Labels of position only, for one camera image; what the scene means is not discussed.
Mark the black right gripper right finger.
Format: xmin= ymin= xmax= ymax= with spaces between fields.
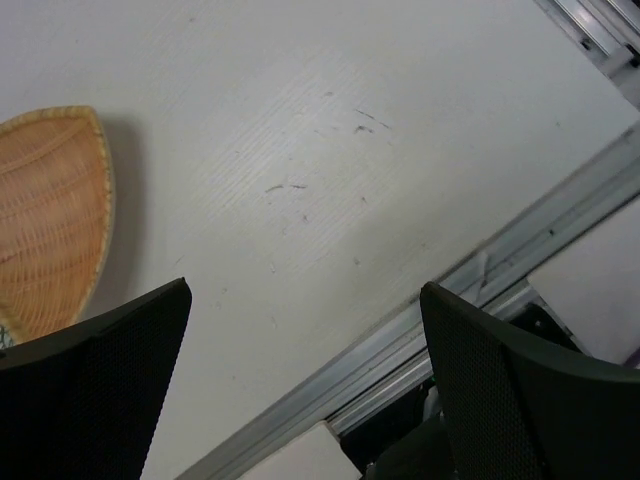
xmin=420 ymin=282 xmax=639 ymax=479

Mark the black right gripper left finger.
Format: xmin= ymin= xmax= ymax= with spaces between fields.
xmin=1 ymin=278 xmax=192 ymax=479

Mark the woven bamboo fruit basket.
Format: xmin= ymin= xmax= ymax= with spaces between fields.
xmin=1 ymin=105 xmax=115 ymax=344

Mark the white panel under table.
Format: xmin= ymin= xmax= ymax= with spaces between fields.
xmin=527 ymin=200 xmax=640 ymax=368

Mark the aluminium table edge rail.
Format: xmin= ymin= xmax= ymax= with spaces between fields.
xmin=182 ymin=126 xmax=639 ymax=479

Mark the aluminium frame profile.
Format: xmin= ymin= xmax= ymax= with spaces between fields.
xmin=536 ymin=0 xmax=639 ymax=106

